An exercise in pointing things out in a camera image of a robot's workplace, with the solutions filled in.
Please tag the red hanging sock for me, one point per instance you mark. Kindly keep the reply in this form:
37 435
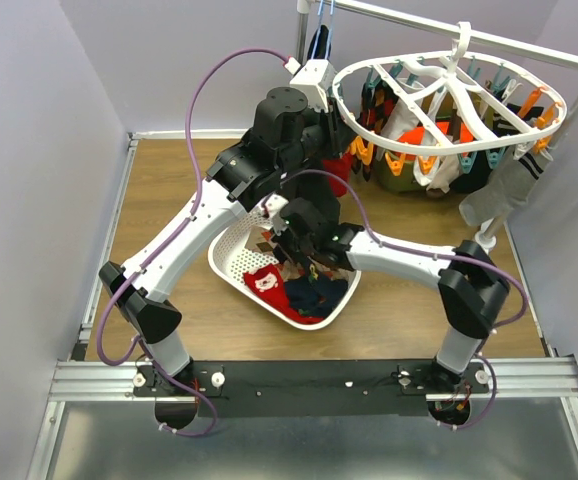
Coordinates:
339 167

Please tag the white round clip hanger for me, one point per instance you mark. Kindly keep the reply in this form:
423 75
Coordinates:
458 113

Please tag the red santa bear sock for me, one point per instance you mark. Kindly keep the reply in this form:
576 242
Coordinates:
267 284

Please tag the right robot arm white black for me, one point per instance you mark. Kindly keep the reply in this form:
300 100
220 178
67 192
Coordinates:
471 288

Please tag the white perforated plastic basket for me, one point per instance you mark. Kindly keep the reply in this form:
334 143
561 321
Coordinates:
229 260

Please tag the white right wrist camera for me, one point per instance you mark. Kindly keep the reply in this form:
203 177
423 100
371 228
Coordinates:
271 208

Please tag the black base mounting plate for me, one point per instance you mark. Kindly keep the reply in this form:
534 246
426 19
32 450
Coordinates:
253 389

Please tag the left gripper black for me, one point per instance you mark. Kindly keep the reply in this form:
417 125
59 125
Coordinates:
338 133

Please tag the dark argyle hanging sock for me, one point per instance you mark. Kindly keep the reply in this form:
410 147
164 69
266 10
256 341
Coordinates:
378 101

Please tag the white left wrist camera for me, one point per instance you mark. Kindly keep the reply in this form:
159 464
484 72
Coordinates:
314 80

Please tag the navy green striped sock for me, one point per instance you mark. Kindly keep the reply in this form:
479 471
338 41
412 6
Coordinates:
316 298

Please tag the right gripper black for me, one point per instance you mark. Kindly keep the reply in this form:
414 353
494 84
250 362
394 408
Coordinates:
280 239

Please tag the white drying rack frame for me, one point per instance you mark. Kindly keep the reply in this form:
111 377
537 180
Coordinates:
521 49

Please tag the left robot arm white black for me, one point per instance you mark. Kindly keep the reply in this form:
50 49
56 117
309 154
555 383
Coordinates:
282 153

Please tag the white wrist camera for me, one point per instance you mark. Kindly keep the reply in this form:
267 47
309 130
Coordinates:
314 80
271 208

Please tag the aluminium rail frame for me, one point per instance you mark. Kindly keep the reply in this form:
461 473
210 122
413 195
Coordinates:
96 428

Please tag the white orange hanging sock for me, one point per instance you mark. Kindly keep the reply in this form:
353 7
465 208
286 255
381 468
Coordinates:
403 120

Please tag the beige argyle sock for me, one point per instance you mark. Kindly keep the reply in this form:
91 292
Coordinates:
269 257

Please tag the grey striped hanging sock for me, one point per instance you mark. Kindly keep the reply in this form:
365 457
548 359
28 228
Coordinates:
508 187

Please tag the black sock on blue hanger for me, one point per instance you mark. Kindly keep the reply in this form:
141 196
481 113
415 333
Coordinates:
320 45

